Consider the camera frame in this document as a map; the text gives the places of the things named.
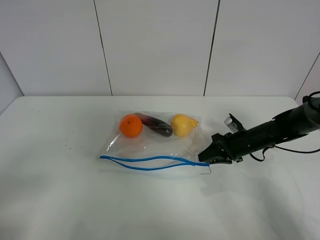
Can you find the purple eggplant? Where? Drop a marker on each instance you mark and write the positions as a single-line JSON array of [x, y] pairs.
[[156, 125]]

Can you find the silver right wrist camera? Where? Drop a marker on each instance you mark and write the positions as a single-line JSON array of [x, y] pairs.
[[233, 124]]

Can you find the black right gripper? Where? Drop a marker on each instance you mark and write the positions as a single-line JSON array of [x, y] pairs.
[[220, 151]]

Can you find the yellow pear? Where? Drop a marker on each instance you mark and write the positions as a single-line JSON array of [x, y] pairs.
[[182, 125]]

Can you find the orange fruit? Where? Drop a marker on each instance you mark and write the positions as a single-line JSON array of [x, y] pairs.
[[130, 125]]

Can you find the clear zip bag blue seal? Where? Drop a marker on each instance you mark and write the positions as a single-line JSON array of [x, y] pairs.
[[150, 152]]

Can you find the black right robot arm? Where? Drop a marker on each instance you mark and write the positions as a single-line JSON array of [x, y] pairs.
[[284, 127]]

